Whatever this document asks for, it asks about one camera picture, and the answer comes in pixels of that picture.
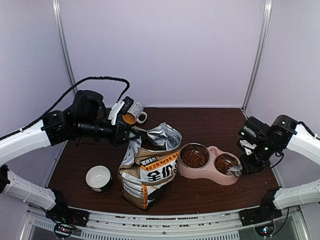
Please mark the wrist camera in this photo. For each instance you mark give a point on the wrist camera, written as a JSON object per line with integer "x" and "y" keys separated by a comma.
{"x": 121, "y": 107}
{"x": 246, "y": 146}

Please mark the metal food scoop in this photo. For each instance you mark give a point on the metal food scoop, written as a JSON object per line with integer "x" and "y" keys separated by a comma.
{"x": 234, "y": 169}

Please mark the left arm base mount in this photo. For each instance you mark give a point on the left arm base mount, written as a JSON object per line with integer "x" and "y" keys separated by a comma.
{"x": 66, "y": 219}

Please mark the small steel feeder bowl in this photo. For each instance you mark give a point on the small steel feeder bowl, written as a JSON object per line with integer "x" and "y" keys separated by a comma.
{"x": 225, "y": 162}

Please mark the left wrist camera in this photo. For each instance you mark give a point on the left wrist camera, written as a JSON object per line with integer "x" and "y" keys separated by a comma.
{"x": 121, "y": 107}

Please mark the left aluminium frame post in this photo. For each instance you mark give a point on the left aluminium frame post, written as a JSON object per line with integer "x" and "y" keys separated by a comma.
{"x": 63, "y": 43}

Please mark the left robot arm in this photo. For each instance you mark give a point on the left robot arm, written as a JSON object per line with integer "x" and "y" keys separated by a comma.
{"x": 87, "y": 117}

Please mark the pink double pet feeder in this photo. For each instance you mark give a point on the pink double pet feeder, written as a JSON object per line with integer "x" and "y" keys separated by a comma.
{"x": 209, "y": 171}

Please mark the brown dog food kibble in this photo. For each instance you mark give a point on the brown dog food kibble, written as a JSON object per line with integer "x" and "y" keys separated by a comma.
{"x": 193, "y": 159}

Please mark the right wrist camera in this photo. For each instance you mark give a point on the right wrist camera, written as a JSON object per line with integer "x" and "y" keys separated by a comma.
{"x": 246, "y": 146}

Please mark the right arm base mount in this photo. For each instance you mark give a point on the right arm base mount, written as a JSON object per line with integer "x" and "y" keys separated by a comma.
{"x": 262, "y": 216}

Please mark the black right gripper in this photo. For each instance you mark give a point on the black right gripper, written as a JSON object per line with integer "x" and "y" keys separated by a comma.
{"x": 248, "y": 168}

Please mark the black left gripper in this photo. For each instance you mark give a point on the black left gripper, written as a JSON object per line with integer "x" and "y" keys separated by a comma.
{"x": 118, "y": 138}

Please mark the dog food bag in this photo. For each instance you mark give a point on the dog food bag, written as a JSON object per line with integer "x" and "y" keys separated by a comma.
{"x": 148, "y": 166}

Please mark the large steel feeder bowl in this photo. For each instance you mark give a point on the large steel feeder bowl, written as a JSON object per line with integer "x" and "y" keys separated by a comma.
{"x": 200, "y": 148}

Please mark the right aluminium frame post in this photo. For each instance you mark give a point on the right aluminium frame post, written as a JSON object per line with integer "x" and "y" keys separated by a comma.
{"x": 264, "y": 30}

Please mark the aluminium front rail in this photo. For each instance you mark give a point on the aluminium front rail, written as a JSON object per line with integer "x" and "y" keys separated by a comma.
{"x": 223, "y": 225}

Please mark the aluminium frame post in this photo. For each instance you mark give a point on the aluminium frame post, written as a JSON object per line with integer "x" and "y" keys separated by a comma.
{"x": 63, "y": 43}
{"x": 264, "y": 30}

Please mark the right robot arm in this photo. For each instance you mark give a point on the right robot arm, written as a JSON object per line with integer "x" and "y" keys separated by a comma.
{"x": 260, "y": 142}

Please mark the white ceramic bowl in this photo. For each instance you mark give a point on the white ceramic bowl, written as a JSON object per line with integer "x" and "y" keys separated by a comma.
{"x": 99, "y": 178}

